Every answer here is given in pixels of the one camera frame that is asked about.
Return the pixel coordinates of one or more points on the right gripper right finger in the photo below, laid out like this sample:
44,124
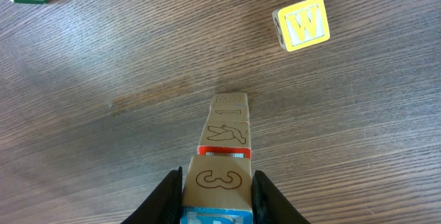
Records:
269,204

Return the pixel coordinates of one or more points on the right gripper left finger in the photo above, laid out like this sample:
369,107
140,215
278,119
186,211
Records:
163,205

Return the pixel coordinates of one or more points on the blue letter P block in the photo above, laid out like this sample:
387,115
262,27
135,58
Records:
218,189

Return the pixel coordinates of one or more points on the red letter I block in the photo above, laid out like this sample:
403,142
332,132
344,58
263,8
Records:
224,137

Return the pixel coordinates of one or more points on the white block blue base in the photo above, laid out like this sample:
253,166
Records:
232,98

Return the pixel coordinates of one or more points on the yellow block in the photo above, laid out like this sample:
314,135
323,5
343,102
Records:
301,25

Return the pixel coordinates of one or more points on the red letter A block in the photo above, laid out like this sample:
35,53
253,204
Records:
229,113

